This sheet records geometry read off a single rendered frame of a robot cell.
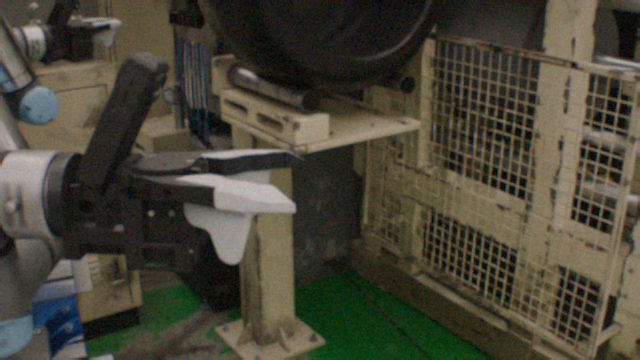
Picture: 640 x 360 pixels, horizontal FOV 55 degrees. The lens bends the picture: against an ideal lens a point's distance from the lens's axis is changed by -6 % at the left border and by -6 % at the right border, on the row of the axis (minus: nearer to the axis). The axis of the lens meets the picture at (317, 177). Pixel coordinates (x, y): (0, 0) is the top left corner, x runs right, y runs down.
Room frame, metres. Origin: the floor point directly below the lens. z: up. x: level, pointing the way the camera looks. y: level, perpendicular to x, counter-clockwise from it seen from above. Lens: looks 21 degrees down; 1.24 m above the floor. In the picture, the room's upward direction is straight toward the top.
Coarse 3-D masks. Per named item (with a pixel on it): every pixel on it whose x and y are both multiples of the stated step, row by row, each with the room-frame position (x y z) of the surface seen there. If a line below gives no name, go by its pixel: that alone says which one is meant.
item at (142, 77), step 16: (128, 64) 0.47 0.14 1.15; (144, 64) 0.47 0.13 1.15; (160, 64) 0.49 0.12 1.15; (128, 80) 0.47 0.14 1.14; (144, 80) 0.47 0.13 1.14; (160, 80) 0.48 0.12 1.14; (112, 96) 0.47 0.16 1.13; (128, 96) 0.47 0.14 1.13; (144, 96) 0.47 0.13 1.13; (112, 112) 0.46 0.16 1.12; (128, 112) 0.47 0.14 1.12; (144, 112) 0.49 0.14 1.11; (96, 128) 0.46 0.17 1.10; (112, 128) 0.46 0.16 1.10; (128, 128) 0.46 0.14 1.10; (96, 144) 0.46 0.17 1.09; (112, 144) 0.46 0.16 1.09; (128, 144) 0.48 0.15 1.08; (96, 160) 0.46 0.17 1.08; (112, 160) 0.46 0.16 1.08; (80, 176) 0.46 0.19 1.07; (96, 176) 0.46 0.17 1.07; (112, 176) 0.48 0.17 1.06
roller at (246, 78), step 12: (240, 72) 1.58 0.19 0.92; (252, 72) 1.55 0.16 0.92; (240, 84) 1.58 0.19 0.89; (252, 84) 1.52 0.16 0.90; (264, 84) 1.47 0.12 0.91; (276, 84) 1.44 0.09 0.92; (288, 84) 1.42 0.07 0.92; (276, 96) 1.43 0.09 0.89; (288, 96) 1.38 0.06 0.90; (300, 96) 1.35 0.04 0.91; (312, 96) 1.35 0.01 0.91; (312, 108) 1.35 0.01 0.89
